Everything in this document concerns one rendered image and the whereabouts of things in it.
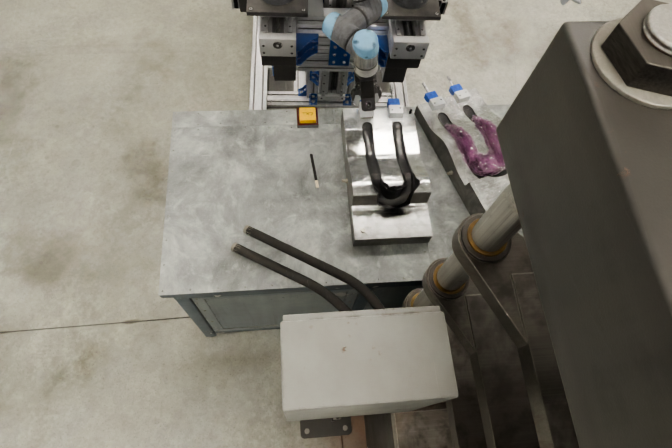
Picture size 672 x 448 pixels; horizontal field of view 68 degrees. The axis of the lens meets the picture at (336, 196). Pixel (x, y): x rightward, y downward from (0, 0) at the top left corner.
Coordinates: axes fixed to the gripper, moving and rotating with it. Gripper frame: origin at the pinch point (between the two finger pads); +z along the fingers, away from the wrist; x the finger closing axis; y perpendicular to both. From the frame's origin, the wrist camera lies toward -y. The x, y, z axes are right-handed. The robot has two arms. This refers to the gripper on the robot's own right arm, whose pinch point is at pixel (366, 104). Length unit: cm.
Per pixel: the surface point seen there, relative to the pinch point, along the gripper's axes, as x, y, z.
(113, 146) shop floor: 133, 34, 82
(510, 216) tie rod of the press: -16, -66, -83
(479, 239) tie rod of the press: -13, -67, -71
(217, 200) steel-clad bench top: 54, -30, 3
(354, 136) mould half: 5.1, -10.0, 3.8
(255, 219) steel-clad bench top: 41, -37, 4
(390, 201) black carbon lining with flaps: -4.8, -35.4, 3.2
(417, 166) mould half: -15.3, -24.0, 2.4
